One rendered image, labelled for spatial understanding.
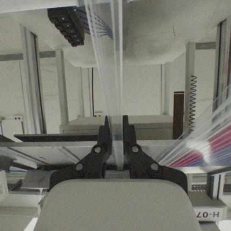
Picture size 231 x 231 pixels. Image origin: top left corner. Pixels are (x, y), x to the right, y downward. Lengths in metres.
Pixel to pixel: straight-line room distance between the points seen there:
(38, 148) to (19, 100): 2.35
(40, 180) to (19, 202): 3.03
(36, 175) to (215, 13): 0.75
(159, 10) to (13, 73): 2.50
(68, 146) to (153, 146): 0.16
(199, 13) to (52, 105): 2.10
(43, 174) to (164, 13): 0.61
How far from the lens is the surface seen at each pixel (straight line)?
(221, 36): 0.63
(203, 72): 2.35
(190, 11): 0.52
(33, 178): 0.43
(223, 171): 0.56
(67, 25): 0.41
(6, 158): 0.38
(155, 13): 0.48
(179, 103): 0.61
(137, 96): 1.89
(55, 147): 0.24
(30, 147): 0.27
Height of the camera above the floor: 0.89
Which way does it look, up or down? 7 degrees up
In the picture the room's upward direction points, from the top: 178 degrees clockwise
